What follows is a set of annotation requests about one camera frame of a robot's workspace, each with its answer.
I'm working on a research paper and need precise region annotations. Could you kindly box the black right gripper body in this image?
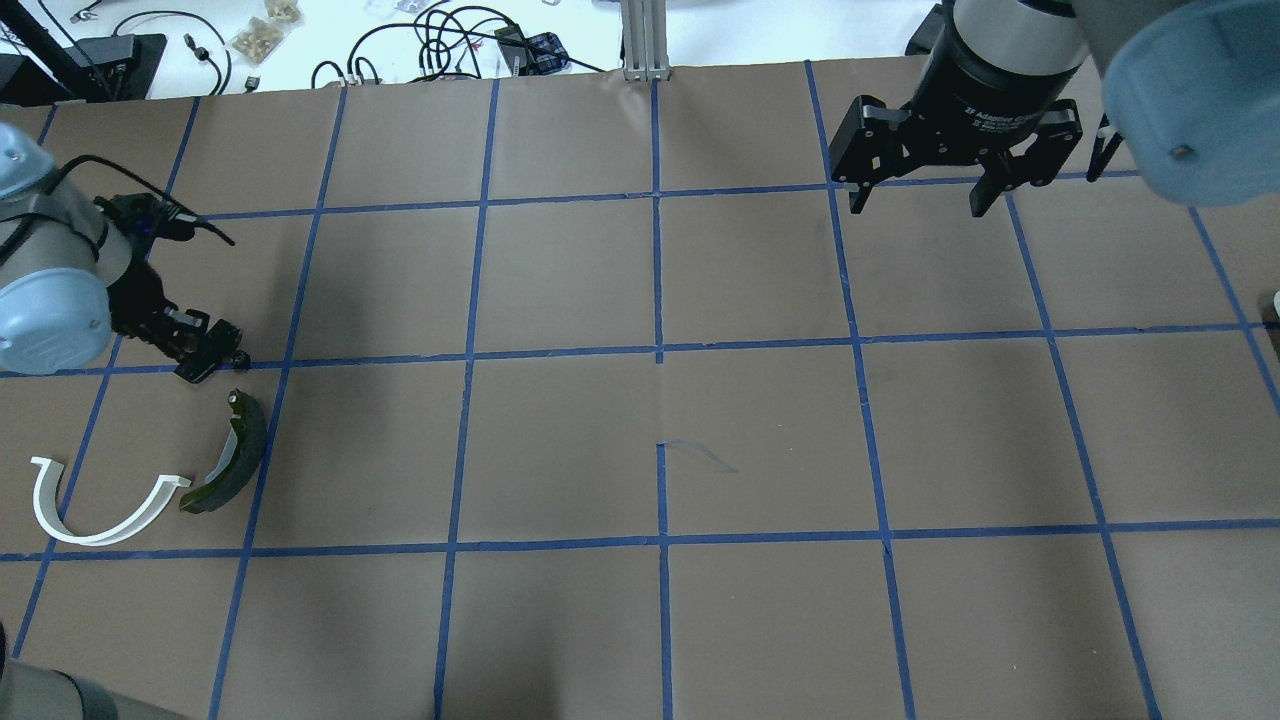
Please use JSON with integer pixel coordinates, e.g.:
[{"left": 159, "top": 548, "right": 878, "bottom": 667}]
[{"left": 828, "top": 40, "right": 1082, "bottom": 193}]

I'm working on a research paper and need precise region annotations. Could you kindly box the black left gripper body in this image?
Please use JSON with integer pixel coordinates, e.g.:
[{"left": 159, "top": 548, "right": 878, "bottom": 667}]
[{"left": 105, "top": 195, "right": 244, "bottom": 384}]

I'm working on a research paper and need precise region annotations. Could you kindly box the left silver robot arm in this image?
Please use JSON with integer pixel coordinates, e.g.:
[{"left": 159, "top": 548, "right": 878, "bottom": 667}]
[{"left": 1, "top": 123, "right": 252, "bottom": 384}]

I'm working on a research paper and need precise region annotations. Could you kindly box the green curved brake shoe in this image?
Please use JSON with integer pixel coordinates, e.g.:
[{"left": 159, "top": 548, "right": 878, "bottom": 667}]
[{"left": 179, "top": 388, "right": 269, "bottom": 515}]

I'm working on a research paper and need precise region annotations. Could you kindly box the white curved plastic bracket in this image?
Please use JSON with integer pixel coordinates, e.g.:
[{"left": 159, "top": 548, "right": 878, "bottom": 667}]
[{"left": 29, "top": 457, "right": 191, "bottom": 548}]

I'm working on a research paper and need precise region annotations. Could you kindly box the aluminium frame post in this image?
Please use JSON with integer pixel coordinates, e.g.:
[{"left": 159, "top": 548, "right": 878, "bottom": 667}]
[{"left": 618, "top": 0, "right": 671, "bottom": 82}]

